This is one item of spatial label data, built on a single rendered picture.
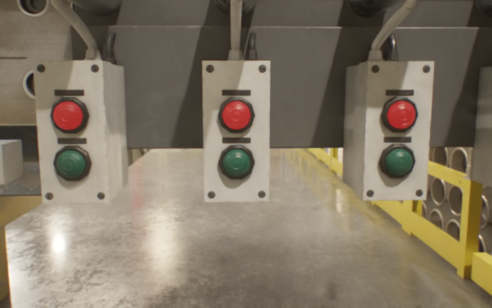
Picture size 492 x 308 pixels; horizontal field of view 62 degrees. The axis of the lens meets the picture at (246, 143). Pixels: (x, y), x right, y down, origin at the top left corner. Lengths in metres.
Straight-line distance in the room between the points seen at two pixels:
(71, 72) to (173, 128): 0.14
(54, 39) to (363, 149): 0.41
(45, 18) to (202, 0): 0.20
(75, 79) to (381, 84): 0.32
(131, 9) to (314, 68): 0.25
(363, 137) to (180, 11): 0.28
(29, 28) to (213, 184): 0.32
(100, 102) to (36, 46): 0.18
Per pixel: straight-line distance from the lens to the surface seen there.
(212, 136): 0.43
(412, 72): 0.47
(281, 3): 0.56
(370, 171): 0.46
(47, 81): 0.47
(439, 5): 0.62
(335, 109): 0.54
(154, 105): 0.53
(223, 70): 0.43
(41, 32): 0.61
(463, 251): 1.87
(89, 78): 0.45
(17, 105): 0.62
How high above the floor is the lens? 0.74
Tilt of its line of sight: 8 degrees down
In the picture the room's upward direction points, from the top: straight up
